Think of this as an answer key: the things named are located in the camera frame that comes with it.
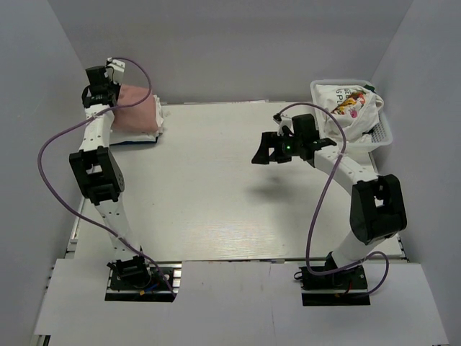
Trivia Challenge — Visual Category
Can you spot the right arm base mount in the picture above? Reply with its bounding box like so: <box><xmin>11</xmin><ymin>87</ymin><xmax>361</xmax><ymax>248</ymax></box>
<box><xmin>293</xmin><ymin>266</ymin><xmax>370</xmax><ymax>307</ymax></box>

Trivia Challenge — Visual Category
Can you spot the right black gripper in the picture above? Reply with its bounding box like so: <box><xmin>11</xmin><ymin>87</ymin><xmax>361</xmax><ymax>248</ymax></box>
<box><xmin>253</xmin><ymin>131</ymin><xmax>303</xmax><ymax>164</ymax></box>

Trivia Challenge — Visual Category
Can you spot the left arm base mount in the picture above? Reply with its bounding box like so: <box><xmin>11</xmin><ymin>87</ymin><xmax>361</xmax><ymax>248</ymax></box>
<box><xmin>104</xmin><ymin>256</ymin><xmax>179</xmax><ymax>303</ymax></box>

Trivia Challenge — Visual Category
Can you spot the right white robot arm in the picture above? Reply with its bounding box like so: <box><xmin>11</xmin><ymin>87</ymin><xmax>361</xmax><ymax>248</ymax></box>
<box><xmin>251</xmin><ymin>114</ymin><xmax>407</xmax><ymax>288</ymax></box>

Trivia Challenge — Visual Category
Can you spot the folded white t shirt stack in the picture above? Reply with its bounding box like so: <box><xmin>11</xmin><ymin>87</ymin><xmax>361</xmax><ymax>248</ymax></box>
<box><xmin>109</xmin><ymin>94</ymin><xmax>164</xmax><ymax>146</ymax></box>

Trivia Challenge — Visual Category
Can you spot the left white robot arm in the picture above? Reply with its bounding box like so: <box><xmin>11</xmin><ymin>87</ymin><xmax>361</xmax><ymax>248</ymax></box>
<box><xmin>69</xmin><ymin>58</ymin><xmax>141</xmax><ymax>263</ymax></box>

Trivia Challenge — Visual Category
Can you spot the pink mario t shirt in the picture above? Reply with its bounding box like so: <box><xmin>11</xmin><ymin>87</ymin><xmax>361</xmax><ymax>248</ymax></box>
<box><xmin>112</xmin><ymin>84</ymin><xmax>160</xmax><ymax>133</ymax></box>

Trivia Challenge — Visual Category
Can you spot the folded dark blue t shirt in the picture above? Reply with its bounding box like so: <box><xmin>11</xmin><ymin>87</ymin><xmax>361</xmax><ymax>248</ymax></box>
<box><xmin>110</xmin><ymin>138</ymin><xmax>158</xmax><ymax>146</ymax></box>

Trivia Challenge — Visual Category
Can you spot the white green spongebob t shirt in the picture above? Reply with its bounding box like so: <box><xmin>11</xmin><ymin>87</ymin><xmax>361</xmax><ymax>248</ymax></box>
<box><xmin>313</xmin><ymin>84</ymin><xmax>384</xmax><ymax>143</ymax></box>

